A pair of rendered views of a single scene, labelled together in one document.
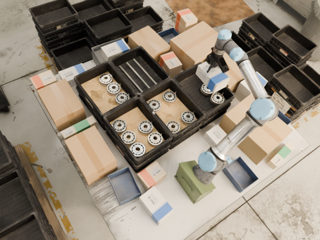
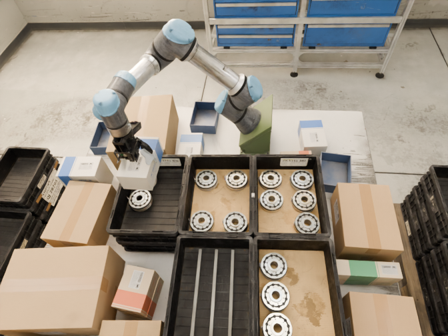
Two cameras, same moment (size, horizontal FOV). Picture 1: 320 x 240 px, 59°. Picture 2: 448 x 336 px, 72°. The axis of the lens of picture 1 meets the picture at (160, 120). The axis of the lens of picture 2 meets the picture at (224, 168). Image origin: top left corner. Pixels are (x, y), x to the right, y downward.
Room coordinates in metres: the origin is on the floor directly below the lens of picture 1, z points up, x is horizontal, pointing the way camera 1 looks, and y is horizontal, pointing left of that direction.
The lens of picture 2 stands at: (1.48, 0.52, 2.06)
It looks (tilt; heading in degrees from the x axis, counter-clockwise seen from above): 55 degrees down; 235
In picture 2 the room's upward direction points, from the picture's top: 7 degrees counter-clockwise
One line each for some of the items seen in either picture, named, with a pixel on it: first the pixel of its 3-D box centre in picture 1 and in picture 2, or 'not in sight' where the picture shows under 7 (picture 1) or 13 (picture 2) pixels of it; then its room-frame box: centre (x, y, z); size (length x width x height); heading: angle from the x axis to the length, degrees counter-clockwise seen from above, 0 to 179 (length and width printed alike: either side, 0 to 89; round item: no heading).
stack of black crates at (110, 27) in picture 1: (109, 39); not in sight; (2.20, 0.69, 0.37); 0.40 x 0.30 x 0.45; 133
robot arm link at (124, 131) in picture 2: (219, 49); (119, 126); (1.33, -0.28, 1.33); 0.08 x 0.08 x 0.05
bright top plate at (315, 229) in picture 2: (119, 125); (307, 223); (0.93, 0.27, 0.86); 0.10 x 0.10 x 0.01
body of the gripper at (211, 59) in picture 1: (215, 57); (126, 143); (1.33, -0.28, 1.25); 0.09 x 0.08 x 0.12; 43
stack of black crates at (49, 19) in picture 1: (58, 28); not in sight; (2.22, 1.25, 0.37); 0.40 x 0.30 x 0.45; 133
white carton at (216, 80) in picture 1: (212, 75); (141, 163); (1.31, -0.30, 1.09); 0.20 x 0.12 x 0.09; 43
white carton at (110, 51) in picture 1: (115, 51); not in sight; (1.60, 0.45, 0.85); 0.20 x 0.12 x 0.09; 132
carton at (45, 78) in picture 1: (44, 82); not in sight; (1.20, 0.91, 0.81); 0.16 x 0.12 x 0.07; 133
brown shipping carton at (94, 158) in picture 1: (91, 155); (362, 222); (0.71, 0.41, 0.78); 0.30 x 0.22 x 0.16; 43
